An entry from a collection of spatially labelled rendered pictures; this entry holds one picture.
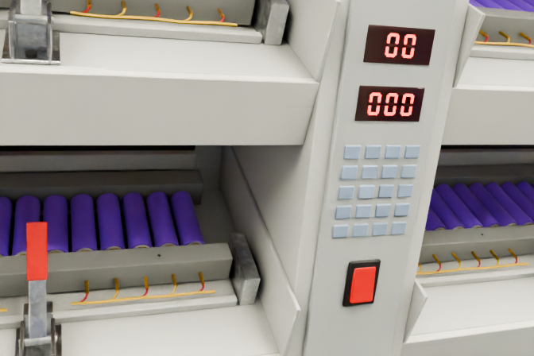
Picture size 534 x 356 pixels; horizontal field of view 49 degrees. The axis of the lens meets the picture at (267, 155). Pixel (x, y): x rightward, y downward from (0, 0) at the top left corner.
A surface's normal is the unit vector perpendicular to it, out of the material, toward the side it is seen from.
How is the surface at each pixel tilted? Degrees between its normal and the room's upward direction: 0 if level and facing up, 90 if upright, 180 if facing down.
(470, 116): 107
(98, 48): 17
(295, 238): 90
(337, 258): 90
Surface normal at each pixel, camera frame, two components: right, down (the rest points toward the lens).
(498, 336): 0.28, 0.57
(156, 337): 0.18, -0.82
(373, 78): 0.32, 0.31
